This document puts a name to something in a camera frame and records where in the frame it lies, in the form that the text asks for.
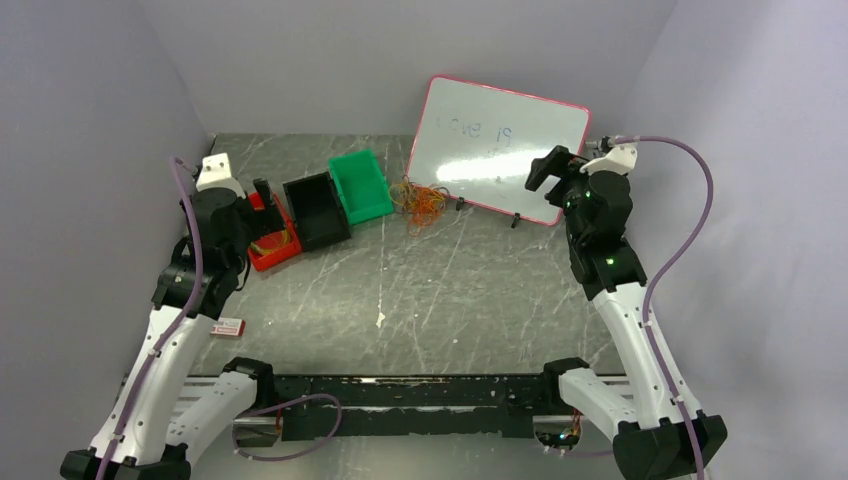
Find orange cables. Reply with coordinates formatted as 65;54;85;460
389;176;452;237

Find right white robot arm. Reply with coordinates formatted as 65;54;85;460
525;144;727;479

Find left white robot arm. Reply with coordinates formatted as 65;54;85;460
60;179;284;479

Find red plastic bin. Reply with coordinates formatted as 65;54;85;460
248;193;303;272

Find black plastic bin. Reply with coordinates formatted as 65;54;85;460
283;172;351;252

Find pink framed whiteboard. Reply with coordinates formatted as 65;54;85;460
406;75;592;226

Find green plastic bin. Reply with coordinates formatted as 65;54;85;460
328;149;394;225

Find small red white box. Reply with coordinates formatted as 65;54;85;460
211;318;246;337

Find yellow cables in red bin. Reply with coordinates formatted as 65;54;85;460
250;229;293;257

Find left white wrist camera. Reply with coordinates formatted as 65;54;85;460
196;153;241;193

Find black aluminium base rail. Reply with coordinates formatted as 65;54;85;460
234;374;589;449

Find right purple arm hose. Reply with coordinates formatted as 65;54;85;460
543;135;715;480

